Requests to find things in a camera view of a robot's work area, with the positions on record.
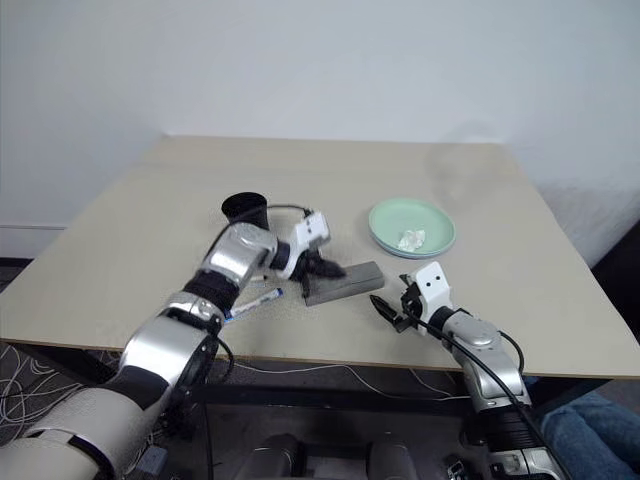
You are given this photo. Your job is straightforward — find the black plastic cup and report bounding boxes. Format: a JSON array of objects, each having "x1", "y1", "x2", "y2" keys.
[{"x1": 221, "y1": 191, "x2": 272, "y2": 233}]

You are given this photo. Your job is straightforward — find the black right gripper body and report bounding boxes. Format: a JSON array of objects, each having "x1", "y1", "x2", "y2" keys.
[{"x1": 391, "y1": 294, "x2": 427, "y2": 334}]

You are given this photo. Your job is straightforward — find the dark rounded shape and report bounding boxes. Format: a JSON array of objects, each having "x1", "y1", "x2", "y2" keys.
[
  {"x1": 366, "y1": 439, "x2": 422, "y2": 480},
  {"x1": 247, "y1": 433, "x2": 307, "y2": 480}
]

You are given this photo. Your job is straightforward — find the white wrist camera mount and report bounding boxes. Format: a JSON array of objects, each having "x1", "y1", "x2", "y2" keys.
[
  {"x1": 399, "y1": 260, "x2": 454, "y2": 327},
  {"x1": 288, "y1": 210, "x2": 332, "y2": 279}
]

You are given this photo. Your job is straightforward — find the white paper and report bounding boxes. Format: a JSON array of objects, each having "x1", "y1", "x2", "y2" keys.
[{"x1": 397, "y1": 228, "x2": 427, "y2": 252}]

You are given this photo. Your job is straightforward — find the grey glasses case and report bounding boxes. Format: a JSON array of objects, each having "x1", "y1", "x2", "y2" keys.
[{"x1": 303, "y1": 260, "x2": 387, "y2": 309}]

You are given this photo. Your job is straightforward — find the tangled white cables on floor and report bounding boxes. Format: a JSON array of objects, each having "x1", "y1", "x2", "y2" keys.
[{"x1": 0, "y1": 343, "x2": 92, "y2": 427}]

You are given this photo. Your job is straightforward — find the small black metal foot piece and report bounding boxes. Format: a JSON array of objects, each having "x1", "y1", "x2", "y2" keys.
[{"x1": 443, "y1": 453, "x2": 470, "y2": 480}]

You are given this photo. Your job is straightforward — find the white cable under table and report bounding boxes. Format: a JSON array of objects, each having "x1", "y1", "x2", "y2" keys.
[{"x1": 233, "y1": 361, "x2": 472, "y2": 402}]

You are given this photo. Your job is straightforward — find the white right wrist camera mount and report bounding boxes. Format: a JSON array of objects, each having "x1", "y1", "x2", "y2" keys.
[{"x1": 399, "y1": 260, "x2": 454, "y2": 327}]

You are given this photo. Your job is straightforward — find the black table frame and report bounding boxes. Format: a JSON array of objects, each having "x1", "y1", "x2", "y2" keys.
[{"x1": 29, "y1": 343, "x2": 617, "y2": 417}]

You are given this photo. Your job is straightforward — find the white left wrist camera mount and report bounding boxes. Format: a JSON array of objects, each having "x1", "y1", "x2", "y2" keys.
[{"x1": 288, "y1": 210, "x2": 332, "y2": 279}]

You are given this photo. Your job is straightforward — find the blue jeans leg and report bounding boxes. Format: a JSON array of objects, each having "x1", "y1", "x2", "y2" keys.
[{"x1": 538, "y1": 388, "x2": 640, "y2": 480}]

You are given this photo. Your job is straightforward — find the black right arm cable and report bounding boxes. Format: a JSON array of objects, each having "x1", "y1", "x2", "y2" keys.
[{"x1": 403, "y1": 303, "x2": 572, "y2": 480}]

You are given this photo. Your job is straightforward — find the white marker with blue cap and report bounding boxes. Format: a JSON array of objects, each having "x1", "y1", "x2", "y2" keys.
[{"x1": 224, "y1": 287, "x2": 285, "y2": 323}]

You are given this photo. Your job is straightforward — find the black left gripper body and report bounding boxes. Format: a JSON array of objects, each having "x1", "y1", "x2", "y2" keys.
[{"x1": 291, "y1": 244, "x2": 327, "y2": 282}]

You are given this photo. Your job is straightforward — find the green plate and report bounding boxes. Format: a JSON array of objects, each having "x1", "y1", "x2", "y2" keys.
[{"x1": 368, "y1": 197, "x2": 456, "y2": 258}]

